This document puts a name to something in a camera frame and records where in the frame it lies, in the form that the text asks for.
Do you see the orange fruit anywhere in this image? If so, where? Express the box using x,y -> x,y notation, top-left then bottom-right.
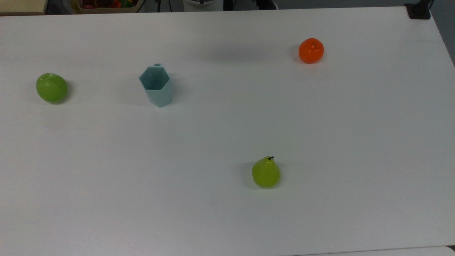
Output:
298,38 -> 325,64

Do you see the black clamp mount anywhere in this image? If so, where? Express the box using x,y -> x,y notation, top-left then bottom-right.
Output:
405,0 -> 433,20

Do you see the wooden box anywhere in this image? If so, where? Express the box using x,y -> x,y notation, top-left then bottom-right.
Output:
0,0 -> 49,15

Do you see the green apple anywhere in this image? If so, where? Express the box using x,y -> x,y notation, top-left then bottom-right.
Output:
36,73 -> 69,104

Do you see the green pear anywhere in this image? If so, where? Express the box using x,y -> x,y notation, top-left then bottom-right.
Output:
252,156 -> 281,189

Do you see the light blue hexagonal mug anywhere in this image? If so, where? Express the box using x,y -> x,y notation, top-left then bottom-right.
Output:
138,63 -> 173,108

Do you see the basket of toy fruit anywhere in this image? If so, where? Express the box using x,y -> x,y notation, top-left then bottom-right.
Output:
76,0 -> 144,14

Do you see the black floor cable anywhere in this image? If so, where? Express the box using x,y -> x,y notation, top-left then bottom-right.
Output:
155,0 -> 175,12

